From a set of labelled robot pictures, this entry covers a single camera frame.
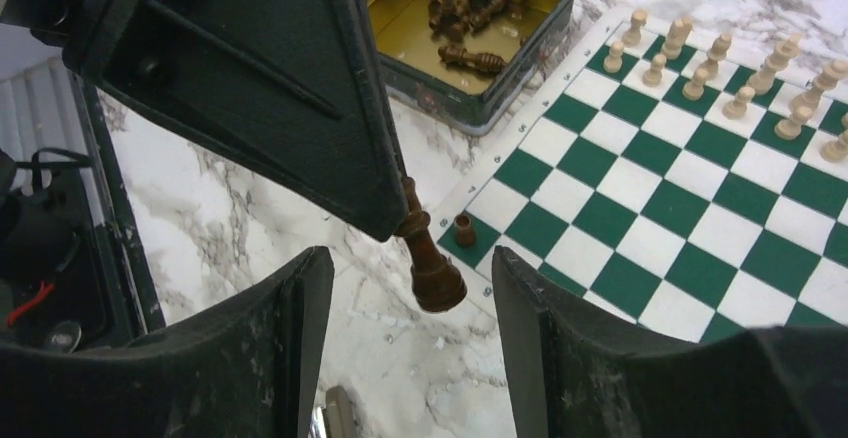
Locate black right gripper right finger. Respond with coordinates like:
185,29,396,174
492,246,847,437

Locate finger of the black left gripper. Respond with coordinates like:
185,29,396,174
63,0,407,241

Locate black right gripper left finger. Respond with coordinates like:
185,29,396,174
1,246,335,437

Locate dark brown rook corner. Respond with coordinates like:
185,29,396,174
453,213,477,248

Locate gold tin with dark pieces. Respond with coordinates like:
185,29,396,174
367,0,574,136

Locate dark chess pieces in tin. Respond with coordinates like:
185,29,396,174
427,0,525,75

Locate green white chess board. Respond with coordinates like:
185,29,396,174
431,9,847,342

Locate light wooden chess pieces row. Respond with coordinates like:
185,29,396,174
568,18,847,178

